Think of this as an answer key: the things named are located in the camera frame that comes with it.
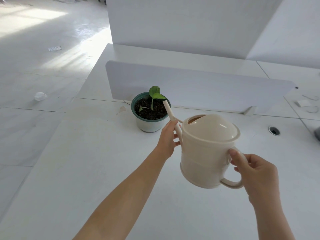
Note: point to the person's right forearm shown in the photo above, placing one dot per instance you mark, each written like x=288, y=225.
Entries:
x=272, y=219

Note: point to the cream plastic watering can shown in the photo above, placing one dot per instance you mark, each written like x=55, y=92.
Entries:
x=205, y=152

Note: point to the person's right hand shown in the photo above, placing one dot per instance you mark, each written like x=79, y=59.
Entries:
x=260, y=177

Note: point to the white pot with green rim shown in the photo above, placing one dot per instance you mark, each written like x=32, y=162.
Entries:
x=149, y=124

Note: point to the small white flat box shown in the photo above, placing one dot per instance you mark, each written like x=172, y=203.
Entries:
x=303, y=103

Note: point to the person's left hand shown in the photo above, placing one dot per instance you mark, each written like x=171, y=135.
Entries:
x=165, y=139

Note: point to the crumpled white plastic bag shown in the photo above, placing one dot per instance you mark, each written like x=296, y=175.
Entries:
x=40, y=96

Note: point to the person's left forearm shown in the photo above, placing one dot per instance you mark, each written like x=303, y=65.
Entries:
x=125, y=197

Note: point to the person's left thumb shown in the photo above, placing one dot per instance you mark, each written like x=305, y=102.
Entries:
x=172, y=124

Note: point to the white divider foot bracket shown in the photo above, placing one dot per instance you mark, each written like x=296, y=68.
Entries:
x=250, y=111

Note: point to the white desk divider panel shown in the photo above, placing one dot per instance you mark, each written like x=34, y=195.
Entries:
x=200, y=87

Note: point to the small green seedling plant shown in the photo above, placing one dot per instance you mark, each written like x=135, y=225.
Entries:
x=154, y=93

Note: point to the person's right thumb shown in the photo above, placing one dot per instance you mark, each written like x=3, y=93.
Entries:
x=237, y=159

